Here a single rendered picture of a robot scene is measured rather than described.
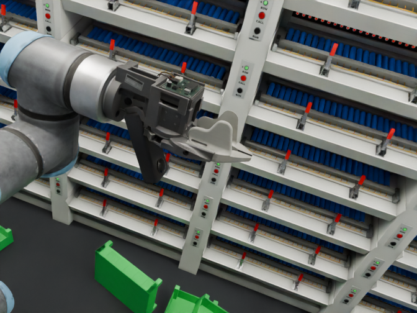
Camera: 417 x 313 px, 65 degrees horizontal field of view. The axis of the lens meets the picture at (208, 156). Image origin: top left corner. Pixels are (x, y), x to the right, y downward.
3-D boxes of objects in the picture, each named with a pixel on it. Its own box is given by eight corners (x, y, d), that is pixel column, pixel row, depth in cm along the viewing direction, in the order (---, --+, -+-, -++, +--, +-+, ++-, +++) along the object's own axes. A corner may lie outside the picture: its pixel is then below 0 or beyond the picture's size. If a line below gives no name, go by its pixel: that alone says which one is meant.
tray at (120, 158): (198, 194, 137) (199, 183, 129) (68, 147, 143) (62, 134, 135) (213, 156, 148) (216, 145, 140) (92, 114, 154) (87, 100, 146)
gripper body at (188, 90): (192, 102, 40) (106, 69, 42) (178, 158, 45) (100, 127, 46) (210, 84, 47) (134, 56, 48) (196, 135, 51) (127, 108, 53)
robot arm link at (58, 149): (-5, 172, 53) (-13, 104, 47) (46, 142, 63) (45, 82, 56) (45, 194, 52) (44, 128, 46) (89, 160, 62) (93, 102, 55)
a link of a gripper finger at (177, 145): (210, 158, 43) (149, 133, 44) (207, 167, 43) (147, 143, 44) (220, 143, 46) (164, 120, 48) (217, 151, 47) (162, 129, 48)
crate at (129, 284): (144, 321, 138) (156, 307, 144) (149, 294, 127) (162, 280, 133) (94, 279, 148) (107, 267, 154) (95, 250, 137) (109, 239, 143)
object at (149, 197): (190, 225, 147) (191, 213, 136) (69, 180, 154) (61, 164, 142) (205, 188, 158) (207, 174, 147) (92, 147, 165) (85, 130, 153)
